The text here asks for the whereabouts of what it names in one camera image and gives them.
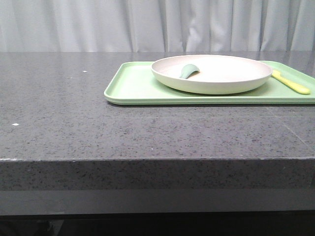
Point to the sage green plastic spoon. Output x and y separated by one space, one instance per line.
188 70

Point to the light green plastic tray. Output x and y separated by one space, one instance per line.
134 84

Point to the cream round plate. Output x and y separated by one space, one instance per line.
217 74

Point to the grey pleated curtain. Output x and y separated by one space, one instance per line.
156 25

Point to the yellow plastic fork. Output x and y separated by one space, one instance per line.
292 85

